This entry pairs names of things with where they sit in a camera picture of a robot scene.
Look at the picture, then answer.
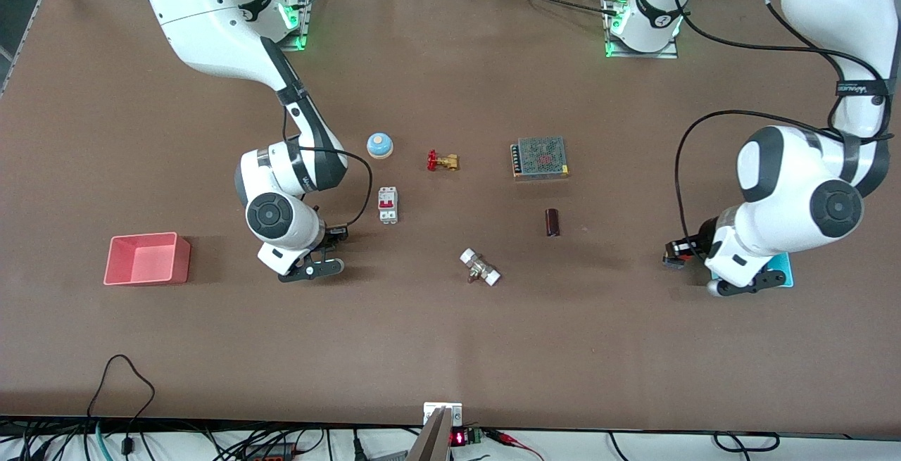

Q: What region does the right arm black wrist cable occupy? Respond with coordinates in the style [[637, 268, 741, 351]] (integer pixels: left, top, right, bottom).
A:
[[284, 106, 374, 233]]

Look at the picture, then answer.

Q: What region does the black looped cable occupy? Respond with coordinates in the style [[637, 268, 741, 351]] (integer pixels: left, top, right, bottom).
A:
[[88, 354, 157, 448]]

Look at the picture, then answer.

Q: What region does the arm black wrist cable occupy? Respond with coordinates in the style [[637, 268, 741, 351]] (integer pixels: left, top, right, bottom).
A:
[[672, 0, 898, 240], [284, 106, 374, 233]]

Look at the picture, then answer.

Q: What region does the white capped pipe fitting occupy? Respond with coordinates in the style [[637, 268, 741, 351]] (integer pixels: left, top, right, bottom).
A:
[[459, 248, 503, 287]]

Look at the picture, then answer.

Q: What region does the white pole mounting bracket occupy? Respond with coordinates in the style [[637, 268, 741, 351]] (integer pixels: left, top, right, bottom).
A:
[[423, 402, 463, 428]]

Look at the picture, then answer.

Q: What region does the red clip wire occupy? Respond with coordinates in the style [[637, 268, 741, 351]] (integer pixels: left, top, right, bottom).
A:
[[486, 429, 546, 461]]

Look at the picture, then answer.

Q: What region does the metal mesh power supply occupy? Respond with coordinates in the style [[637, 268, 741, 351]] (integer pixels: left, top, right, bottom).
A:
[[510, 137, 570, 180]]

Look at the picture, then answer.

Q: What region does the pink plastic box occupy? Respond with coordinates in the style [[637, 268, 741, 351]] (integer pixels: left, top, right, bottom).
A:
[[103, 232, 191, 286]]

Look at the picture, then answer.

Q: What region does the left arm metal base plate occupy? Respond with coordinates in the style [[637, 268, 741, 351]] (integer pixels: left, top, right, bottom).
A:
[[604, 0, 680, 60]]

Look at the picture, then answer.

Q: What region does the cyan plastic box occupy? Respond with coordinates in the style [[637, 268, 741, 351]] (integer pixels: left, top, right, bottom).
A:
[[767, 251, 795, 289]]

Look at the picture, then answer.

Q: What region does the aluminium camera pole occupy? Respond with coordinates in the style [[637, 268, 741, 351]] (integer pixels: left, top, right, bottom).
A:
[[407, 407, 453, 461]]

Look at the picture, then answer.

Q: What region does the left arm black wrist cable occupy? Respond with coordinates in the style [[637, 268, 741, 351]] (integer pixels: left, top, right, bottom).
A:
[[672, 0, 898, 240]]

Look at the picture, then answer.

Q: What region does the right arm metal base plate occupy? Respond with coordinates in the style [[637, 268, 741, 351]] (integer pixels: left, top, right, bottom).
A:
[[278, 0, 313, 52]]

